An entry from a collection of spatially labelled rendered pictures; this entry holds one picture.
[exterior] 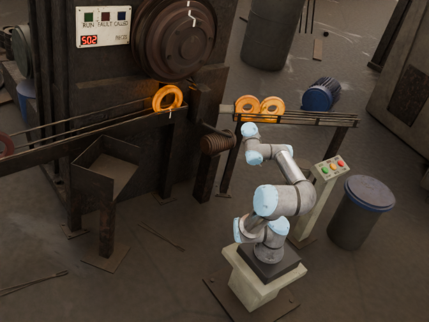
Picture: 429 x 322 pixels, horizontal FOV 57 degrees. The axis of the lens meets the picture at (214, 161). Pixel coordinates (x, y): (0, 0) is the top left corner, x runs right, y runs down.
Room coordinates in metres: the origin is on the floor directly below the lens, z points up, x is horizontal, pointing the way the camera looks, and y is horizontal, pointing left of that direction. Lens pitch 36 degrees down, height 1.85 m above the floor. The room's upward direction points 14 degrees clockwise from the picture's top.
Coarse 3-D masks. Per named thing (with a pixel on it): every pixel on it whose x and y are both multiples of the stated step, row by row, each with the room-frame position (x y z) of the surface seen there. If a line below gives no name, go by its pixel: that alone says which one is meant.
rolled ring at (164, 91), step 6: (162, 90) 1.89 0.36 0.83; (168, 90) 1.91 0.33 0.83; (174, 90) 1.94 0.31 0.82; (180, 90) 1.97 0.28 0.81; (156, 96) 1.87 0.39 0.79; (162, 96) 1.88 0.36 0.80; (180, 96) 1.97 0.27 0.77; (156, 102) 1.86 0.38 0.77; (174, 102) 1.98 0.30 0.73; (180, 102) 1.98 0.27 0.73; (156, 108) 1.86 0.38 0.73; (168, 108) 1.95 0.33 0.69
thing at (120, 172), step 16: (96, 144) 1.47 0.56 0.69; (112, 144) 1.51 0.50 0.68; (128, 144) 1.50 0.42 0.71; (80, 160) 1.33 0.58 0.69; (96, 160) 1.46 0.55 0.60; (112, 160) 1.49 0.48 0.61; (128, 160) 1.50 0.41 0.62; (80, 176) 1.26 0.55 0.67; (96, 176) 1.25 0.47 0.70; (112, 176) 1.38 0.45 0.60; (128, 176) 1.41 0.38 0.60; (96, 192) 1.25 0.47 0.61; (112, 192) 1.23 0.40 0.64; (112, 208) 1.39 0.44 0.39; (112, 224) 1.40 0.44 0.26; (96, 240) 1.47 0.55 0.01; (112, 240) 1.41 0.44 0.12; (96, 256) 1.37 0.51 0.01; (112, 256) 1.39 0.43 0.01; (112, 272) 1.29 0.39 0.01
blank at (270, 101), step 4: (272, 96) 2.21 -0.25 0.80; (264, 100) 2.19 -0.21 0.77; (268, 100) 2.18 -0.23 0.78; (272, 100) 2.18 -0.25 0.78; (276, 100) 2.19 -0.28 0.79; (280, 100) 2.19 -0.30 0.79; (260, 104) 2.19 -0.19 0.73; (264, 104) 2.17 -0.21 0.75; (268, 104) 2.18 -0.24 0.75; (272, 104) 2.18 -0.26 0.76; (276, 104) 2.19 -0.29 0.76; (280, 104) 2.19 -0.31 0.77; (260, 108) 2.17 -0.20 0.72; (264, 108) 2.18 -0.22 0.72; (280, 108) 2.19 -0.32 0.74; (284, 108) 2.20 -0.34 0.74; (260, 112) 2.17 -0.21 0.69; (264, 112) 2.18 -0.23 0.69; (268, 112) 2.19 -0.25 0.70; (272, 112) 2.21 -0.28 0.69; (276, 112) 2.19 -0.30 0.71; (280, 112) 2.20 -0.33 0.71; (268, 116) 2.18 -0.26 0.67; (272, 116) 2.19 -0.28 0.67; (276, 116) 2.19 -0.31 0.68
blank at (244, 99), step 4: (244, 96) 2.16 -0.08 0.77; (248, 96) 2.16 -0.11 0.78; (252, 96) 2.17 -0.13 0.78; (240, 100) 2.15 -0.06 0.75; (244, 100) 2.15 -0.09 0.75; (248, 100) 2.15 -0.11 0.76; (252, 100) 2.16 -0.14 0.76; (256, 100) 2.16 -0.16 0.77; (236, 104) 2.14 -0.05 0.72; (240, 104) 2.15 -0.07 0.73; (244, 104) 2.15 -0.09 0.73; (252, 104) 2.16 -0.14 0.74; (256, 104) 2.16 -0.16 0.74; (236, 108) 2.14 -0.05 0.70; (240, 108) 2.15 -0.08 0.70; (252, 108) 2.18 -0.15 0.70; (256, 108) 2.17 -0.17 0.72; (248, 112) 2.16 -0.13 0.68; (252, 112) 2.16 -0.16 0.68; (256, 112) 2.17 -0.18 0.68
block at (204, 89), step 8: (200, 88) 2.08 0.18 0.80; (208, 88) 2.10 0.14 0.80; (192, 96) 2.09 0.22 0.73; (200, 96) 2.05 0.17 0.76; (208, 96) 2.09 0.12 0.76; (192, 104) 2.08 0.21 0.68; (200, 104) 2.05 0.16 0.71; (208, 104) 2.10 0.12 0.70; (192, 112) 2.08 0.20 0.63; (200, 112) 2.06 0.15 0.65; (192, 120) 2.07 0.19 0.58
